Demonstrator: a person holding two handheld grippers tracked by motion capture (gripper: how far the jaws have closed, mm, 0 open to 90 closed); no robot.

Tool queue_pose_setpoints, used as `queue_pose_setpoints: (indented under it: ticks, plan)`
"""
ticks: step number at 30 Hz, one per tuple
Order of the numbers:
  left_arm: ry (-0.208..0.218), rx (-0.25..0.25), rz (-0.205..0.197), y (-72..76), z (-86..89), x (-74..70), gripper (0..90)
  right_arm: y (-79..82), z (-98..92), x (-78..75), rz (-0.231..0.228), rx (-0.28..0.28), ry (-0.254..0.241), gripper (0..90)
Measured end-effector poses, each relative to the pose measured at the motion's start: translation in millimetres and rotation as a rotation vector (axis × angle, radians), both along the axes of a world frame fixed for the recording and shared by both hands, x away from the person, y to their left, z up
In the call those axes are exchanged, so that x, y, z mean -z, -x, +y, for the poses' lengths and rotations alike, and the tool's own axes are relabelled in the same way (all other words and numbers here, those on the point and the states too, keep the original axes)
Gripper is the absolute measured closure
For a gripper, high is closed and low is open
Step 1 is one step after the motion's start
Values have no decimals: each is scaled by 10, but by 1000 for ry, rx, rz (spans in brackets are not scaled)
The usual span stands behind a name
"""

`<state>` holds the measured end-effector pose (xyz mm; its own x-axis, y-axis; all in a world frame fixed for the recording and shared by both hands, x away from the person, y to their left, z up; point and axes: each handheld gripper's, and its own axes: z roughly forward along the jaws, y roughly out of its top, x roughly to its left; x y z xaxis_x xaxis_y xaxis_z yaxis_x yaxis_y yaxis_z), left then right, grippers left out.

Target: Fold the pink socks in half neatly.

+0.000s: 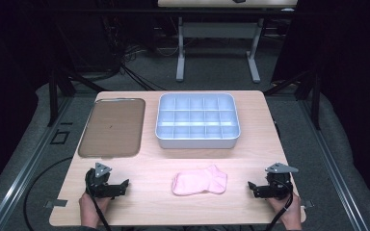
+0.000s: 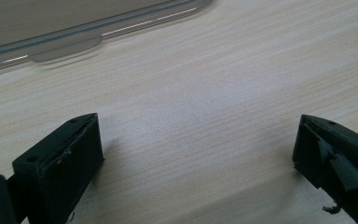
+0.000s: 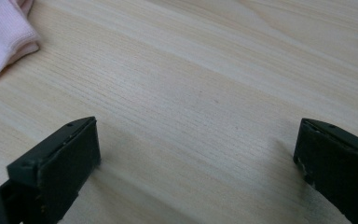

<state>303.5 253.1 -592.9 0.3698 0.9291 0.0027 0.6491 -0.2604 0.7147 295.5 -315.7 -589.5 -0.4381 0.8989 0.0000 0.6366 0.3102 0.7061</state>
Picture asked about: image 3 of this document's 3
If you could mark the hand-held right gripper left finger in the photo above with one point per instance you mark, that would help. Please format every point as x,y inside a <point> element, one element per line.
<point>65,155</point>

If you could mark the pink sock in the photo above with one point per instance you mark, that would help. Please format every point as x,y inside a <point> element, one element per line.
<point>0,40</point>

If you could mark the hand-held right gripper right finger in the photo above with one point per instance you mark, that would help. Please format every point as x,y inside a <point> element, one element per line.
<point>341,165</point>

